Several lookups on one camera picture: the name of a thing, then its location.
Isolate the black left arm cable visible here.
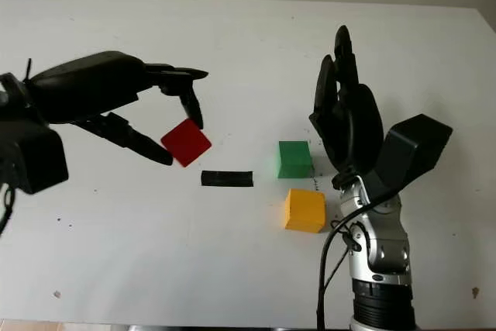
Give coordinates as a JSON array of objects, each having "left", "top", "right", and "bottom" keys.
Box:
[{"left": 0, "top": 183, "right": 16, "bottom": 236}]

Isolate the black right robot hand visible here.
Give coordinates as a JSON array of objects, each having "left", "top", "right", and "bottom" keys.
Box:
[{"left": 308, "top": 25, "right": 384, "bottom": 188}]

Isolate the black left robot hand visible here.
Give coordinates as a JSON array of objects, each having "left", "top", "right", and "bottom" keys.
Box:
[{"left": 29, "top": 50, "right": 210, "bottom": 167}]

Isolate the red cube block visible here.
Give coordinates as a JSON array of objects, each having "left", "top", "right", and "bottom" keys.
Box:
[{"left": 160, "top": 119, "right": 213, "bottom": 168}]

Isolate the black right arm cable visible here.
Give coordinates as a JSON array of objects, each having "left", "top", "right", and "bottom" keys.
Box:
[{"left": 315, "top": 191, "right": 388, "bottom": 331}]

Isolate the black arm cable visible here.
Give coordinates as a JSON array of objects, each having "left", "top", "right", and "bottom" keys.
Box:
[
  {"left": 315, "top": 191, "right": 388, "bottom": 331},
  {"left": 0, "top": 183, "right": 16, "bottom": 236}
]

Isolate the yellow cube block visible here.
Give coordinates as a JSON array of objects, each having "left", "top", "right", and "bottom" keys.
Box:
[{"left": 284, "top": 188, "right": 326, "bottom": 234}]

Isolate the black tape strip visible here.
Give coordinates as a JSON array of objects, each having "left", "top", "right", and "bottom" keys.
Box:
[{"left": 200, "top": 170, "right": 255, "bottom": 188}]

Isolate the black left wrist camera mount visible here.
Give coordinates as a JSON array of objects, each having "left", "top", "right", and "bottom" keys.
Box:
[{"left": 0, "top": 73, "right": 70, "bottom": 195}]

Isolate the green cube block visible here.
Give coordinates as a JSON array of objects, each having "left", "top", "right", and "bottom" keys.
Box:
[{"left": 276, "top": 140, "right": 313, "bottom": 180}]

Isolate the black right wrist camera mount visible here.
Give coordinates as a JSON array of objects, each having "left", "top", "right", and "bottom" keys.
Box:
[{"left": 362, "top": 113, "right": 453, "bottom": 202}]

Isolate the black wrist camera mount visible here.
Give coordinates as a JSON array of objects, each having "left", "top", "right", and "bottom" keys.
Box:
[
  {"left": 0, "top": 73, "right": 70, "bottom": 195},
  {"left": 362, "top": 113, "right": 453, "bottom": 202}
]

